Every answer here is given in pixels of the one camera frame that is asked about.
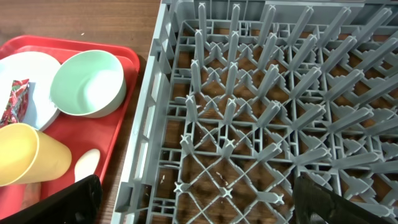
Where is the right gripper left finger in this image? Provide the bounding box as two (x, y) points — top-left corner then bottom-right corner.
(1, 174), (103, 224)

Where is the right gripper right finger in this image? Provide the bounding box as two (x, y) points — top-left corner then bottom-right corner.
(293, 175), (388, 224)

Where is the yellow plastic cup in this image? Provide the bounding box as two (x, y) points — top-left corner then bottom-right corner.
(1, 123), (72, 186)

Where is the red snack wrapper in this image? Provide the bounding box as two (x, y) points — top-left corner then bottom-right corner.
(1, 79), (29, 127)

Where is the mint green bowl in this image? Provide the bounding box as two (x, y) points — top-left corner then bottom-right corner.
(50, 50), (127, 118)

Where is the grey dishwasher rack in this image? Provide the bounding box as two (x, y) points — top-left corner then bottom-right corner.
(111, 0), (397, 223)

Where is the white plastic spoon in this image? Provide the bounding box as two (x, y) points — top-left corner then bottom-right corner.
(74, 149), (100, 182)

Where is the red serving tray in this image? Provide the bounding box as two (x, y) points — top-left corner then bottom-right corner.
(1, 35), (140, 218)

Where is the light blue plate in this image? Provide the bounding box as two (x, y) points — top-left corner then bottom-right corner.
(1, 52), (60, 131)

